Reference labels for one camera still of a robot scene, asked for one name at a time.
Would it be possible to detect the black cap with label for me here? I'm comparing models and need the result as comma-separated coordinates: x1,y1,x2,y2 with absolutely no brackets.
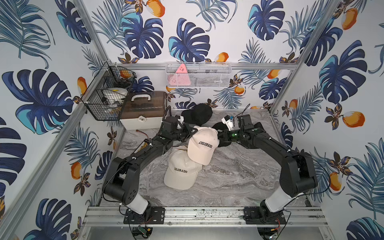
213,123,232,148

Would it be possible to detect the beige cap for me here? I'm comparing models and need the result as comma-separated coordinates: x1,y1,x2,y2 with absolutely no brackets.
187,127,220,166
164,146,203,190

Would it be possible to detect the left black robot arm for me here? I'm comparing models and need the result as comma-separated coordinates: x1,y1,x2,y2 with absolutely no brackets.
102,116,198,224

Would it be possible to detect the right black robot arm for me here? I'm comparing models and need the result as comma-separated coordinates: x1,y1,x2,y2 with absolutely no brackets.
214,115,318,225

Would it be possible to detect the black cap at back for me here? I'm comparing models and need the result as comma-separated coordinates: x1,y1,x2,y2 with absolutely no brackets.
182,104,213,126

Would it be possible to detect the black charging board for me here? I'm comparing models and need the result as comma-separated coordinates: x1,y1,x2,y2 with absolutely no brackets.
136,139,152,153

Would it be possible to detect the white box brown lid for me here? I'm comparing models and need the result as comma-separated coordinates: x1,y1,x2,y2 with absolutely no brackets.
120,91,168,131

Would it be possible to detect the pink triangle card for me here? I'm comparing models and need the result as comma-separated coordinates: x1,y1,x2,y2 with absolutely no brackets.
168,64,192,87

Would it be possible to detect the white bowl in basket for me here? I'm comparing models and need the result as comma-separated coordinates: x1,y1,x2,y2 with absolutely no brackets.
102,88,128,105

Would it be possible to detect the clear wall shelf tray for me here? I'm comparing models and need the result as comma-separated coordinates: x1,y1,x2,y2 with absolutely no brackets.
165,62,232,89

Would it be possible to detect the black wire basket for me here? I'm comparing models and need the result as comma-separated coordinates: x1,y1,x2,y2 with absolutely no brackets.
81,63,137,121

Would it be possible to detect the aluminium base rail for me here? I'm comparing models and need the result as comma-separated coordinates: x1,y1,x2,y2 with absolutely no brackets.
83,207,328,228

